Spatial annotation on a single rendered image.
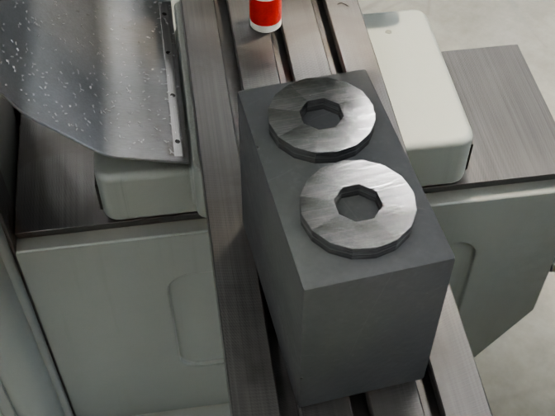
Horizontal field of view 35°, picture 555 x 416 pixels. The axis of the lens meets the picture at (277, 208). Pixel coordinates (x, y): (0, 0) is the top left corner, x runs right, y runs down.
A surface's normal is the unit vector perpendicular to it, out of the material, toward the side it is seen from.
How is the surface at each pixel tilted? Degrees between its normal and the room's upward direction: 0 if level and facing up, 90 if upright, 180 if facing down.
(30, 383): 89
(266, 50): 0
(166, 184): 90
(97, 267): 90
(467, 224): 90
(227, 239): 0
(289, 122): 0
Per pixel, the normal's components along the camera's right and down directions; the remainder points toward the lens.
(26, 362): 0.76, 0.49
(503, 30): 0.00, -0.64
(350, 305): 0.25, 0.75
